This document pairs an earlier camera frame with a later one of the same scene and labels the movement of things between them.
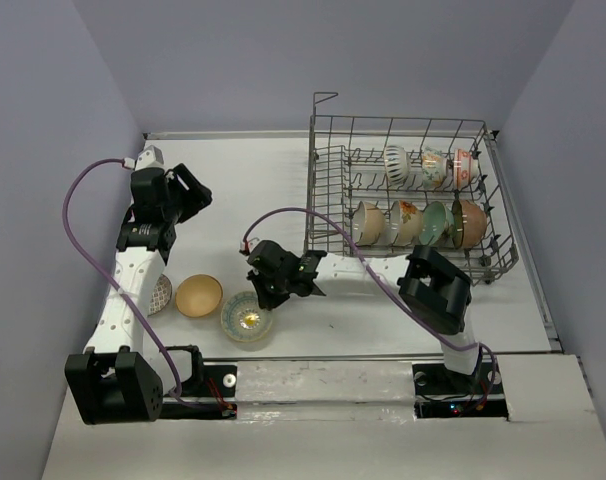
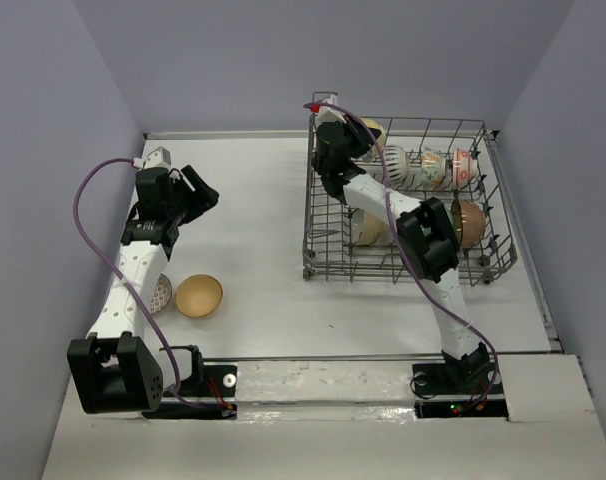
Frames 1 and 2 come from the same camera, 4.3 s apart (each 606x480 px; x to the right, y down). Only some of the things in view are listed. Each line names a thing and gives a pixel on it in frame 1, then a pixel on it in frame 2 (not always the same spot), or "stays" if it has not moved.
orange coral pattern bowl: (465, 168) stays
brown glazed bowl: (469, 223) stays
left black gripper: (196, 197) stays
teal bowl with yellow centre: (243, 318) to (373, 150)
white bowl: (369, 224) stays
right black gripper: (267, 299) to (362, 135)
